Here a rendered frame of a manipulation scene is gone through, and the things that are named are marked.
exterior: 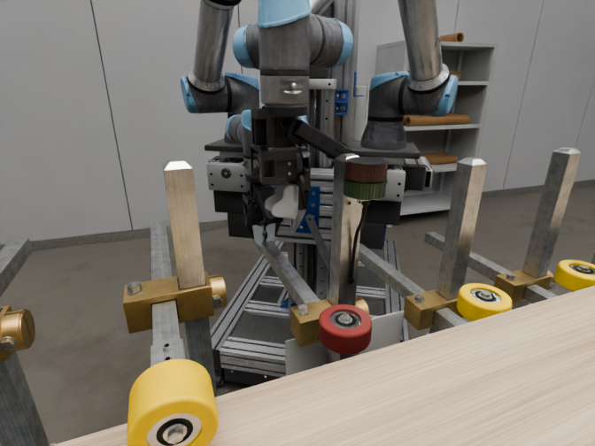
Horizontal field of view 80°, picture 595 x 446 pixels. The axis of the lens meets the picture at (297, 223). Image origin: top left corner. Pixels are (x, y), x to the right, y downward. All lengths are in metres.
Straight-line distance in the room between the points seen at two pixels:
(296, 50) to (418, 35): 0.54
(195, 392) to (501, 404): 0.34
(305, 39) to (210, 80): 0.67
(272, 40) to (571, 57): 4.72
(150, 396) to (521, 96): 4.56
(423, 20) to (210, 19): 0.54
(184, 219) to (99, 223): 2.87
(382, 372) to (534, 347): 0.22
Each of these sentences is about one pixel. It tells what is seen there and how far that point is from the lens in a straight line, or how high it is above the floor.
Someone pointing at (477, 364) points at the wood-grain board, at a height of 0.90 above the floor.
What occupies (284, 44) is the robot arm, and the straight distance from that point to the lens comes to 0.55.
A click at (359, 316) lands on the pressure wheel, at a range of 0.57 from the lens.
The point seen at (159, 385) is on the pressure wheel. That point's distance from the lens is 0.38.
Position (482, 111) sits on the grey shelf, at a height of 1.01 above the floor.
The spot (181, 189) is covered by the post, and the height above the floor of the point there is 1.11.
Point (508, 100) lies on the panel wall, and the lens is 4.57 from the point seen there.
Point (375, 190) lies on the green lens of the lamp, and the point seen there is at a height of 1.10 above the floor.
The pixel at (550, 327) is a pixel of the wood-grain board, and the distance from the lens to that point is 0.67.
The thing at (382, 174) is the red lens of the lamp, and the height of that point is 1.12.
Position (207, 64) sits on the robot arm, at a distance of 1.17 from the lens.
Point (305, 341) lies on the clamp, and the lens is 0.64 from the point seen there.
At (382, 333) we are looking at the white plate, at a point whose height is 0.76.
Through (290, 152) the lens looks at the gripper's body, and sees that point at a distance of 0.56.
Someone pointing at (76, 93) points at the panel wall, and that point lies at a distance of 3.16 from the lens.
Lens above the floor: 1.24
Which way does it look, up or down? 21 degrees down
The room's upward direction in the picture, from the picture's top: straight up
